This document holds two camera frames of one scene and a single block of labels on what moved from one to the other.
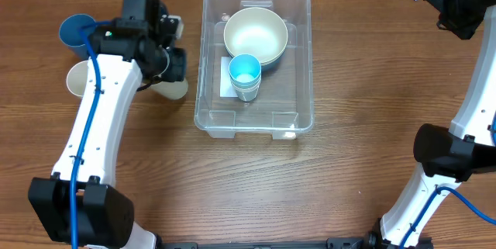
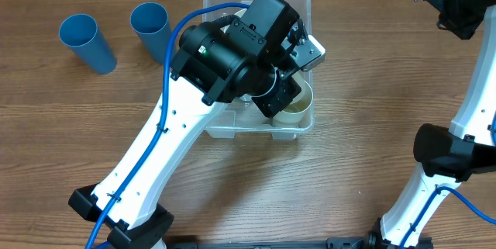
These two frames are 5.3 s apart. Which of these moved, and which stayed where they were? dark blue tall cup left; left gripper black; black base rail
Moved: left gripper black
Stayed: dark blue tall cup left; black base rail
